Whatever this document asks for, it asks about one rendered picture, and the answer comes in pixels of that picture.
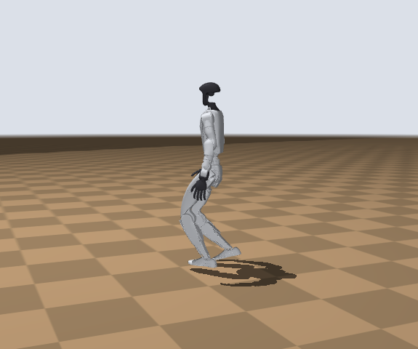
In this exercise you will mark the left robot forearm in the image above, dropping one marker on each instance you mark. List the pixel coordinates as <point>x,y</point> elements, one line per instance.
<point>208,157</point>

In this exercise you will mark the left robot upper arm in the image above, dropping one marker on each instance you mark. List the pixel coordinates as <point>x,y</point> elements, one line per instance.
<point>207,120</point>

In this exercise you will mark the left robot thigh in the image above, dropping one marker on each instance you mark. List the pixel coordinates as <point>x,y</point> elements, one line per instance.
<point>188,201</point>

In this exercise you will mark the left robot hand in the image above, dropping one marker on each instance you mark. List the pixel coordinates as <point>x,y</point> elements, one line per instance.
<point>200,185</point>

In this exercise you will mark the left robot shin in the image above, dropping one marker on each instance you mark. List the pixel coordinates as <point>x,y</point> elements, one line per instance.
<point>193,232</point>

